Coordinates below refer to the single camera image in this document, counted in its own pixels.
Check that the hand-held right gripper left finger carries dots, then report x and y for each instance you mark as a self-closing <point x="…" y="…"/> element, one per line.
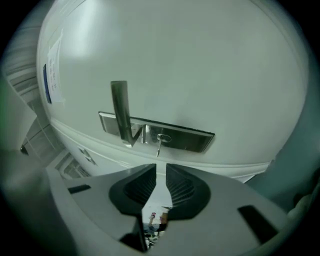
<point x="97" y="200"/>

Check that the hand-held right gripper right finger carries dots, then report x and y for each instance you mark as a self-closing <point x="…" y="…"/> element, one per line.
<point x="225" y="215"/>

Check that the small silver key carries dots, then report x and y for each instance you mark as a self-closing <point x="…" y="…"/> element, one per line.
<point x="158" y="144"/>

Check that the silver door lock plate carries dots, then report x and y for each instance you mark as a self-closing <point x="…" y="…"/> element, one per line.
<point x="175" y="138"/>

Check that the silver door latch plate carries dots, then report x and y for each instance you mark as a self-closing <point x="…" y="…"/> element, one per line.
<point x="87" y="155"/>

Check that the white door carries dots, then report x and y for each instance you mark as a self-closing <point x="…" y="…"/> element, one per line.
<point x="190" y="65"/>

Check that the blue sign plate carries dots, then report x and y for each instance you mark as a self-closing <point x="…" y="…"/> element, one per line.
<point x="47" y="85"/>

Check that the white paper notice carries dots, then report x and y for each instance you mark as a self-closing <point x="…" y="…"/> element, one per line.
<point x="56" y="72"/>

